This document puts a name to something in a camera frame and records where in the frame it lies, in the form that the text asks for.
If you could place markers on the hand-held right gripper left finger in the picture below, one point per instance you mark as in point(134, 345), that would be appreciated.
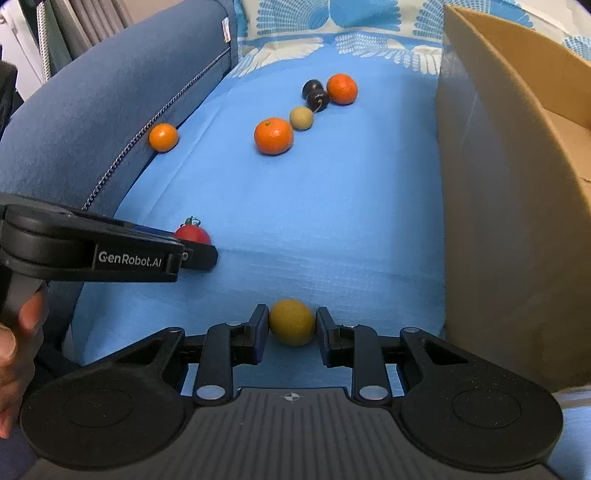
point(260, 333)

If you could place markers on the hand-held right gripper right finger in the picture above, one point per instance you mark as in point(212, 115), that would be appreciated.
point(323, 339)

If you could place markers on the blue fabric sofa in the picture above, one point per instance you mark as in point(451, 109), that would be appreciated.
point(92, 101)

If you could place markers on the grey curtain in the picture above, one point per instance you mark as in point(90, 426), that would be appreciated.
point(87, 23)

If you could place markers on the orange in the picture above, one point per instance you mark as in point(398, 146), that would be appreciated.
point(164, 137)
point(274, 136)
point(342, 88)

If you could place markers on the person's left hand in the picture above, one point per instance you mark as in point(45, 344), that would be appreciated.
point(14, 369)

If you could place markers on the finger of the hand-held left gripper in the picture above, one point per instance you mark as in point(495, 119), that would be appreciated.
point(201, 258)
point(138, 232)

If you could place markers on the brown cardboard box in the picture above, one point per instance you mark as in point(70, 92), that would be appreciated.
point(498, 207)

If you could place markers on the dark purple plum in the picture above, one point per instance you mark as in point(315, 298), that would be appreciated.
point(318, 100)
point(312, 86)

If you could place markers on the red tomato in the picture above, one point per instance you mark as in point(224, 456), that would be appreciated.
point(196, 234)

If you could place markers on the yellow-green round fruit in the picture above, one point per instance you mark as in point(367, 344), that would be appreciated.
point(302, 118)
point(292, 322)

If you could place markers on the blue printed cloth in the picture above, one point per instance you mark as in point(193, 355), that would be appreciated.
point(323, 207)

